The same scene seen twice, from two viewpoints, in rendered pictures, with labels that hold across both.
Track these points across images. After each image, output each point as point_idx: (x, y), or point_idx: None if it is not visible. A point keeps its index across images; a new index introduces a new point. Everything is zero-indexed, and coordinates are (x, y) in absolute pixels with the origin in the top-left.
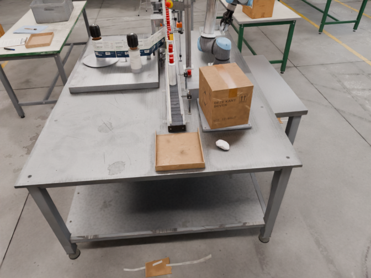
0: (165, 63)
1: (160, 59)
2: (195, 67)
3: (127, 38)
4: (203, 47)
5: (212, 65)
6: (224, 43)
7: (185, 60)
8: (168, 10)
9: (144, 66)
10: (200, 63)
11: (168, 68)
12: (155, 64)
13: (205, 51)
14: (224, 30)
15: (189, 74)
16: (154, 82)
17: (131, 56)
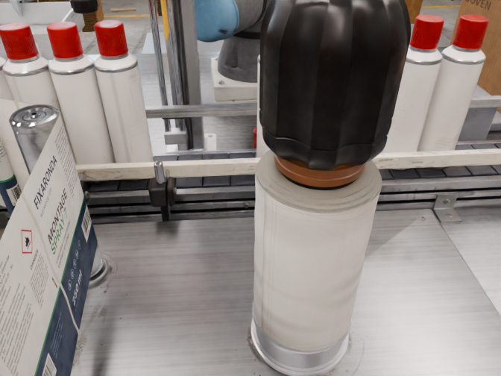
0: (183, 191)
1: (174, 186)
2: None
3: (398, 48)
4: (244, 6)
5: (256, 70)
6: None
7: (185, 123)
8: None
9: (216, 289)
10: (162, 119)
11: (472, 83)
12: (191, 231)
13: (246, 22)
14: (24, 1)
15: None
16: (439, 222)
17: (370, 233)
